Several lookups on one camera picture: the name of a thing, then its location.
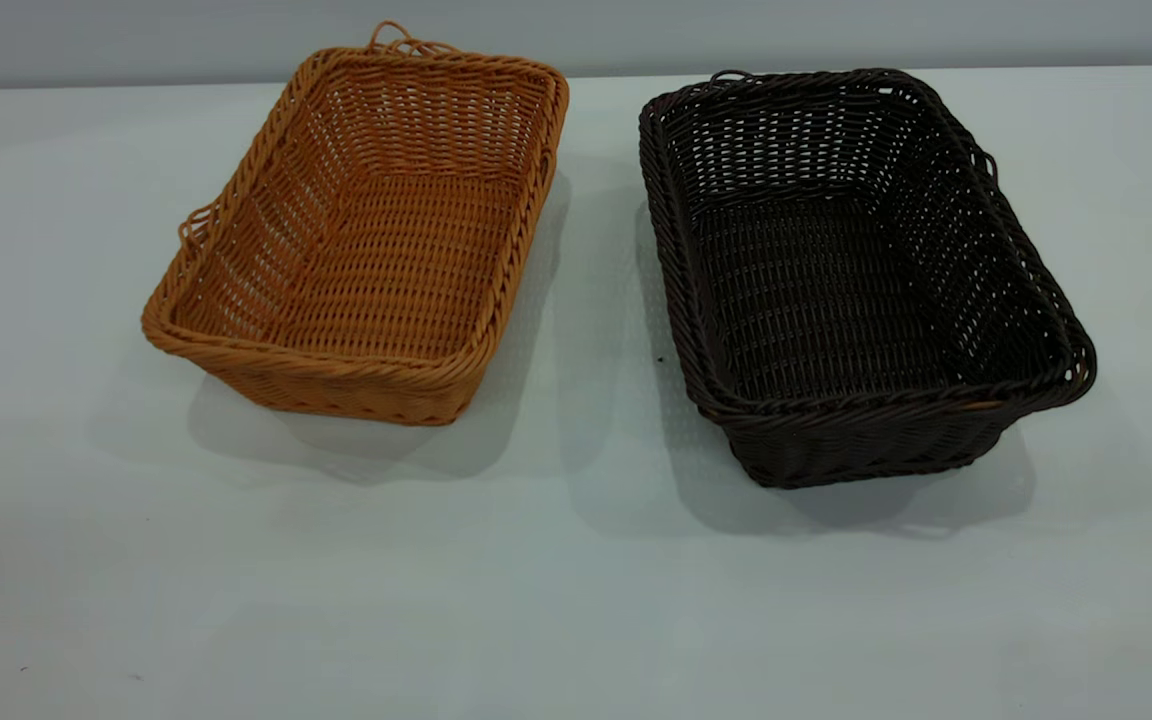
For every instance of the light brown wicker basket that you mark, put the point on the light brown wicker basket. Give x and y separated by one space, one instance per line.
386 270

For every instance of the dark brown wicker basket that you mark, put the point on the dark brown wicker basket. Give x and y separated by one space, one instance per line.
836 310

